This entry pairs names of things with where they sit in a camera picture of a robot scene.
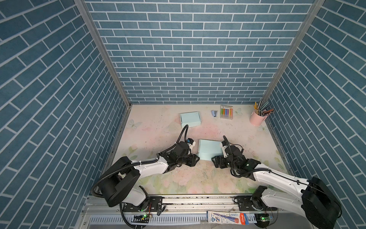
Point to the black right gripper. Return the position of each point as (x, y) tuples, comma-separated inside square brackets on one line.
[(220, 161)]

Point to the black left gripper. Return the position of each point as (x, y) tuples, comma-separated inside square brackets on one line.
[(192, 160)]

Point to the light blue box stack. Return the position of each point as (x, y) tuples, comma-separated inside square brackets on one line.
[(209, 149)]

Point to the light blue paper box sheet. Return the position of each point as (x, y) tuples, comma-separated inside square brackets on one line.
[(192, 119)]

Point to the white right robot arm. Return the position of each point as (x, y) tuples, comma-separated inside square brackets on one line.
[(310, 198)]

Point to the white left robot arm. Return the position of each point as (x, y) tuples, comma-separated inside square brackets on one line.
[(117, 184)]

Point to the pack of coloured highlighters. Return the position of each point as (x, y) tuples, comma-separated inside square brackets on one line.
[(226, 112)]

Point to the pink metal pencil bucket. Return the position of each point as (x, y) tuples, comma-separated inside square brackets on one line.
[(256, 119)]

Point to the white red blue package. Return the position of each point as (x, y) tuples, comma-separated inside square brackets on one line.
[(236, 218)]

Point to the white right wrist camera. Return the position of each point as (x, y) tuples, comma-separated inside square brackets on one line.
[(224, 147)]

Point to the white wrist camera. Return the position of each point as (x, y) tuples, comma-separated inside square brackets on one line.
[(191, 143), (224, 147)]

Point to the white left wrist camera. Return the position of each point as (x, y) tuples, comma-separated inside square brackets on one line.
[(191, 143)]

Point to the metal base rail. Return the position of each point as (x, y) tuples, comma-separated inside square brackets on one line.
[(169, 204)]

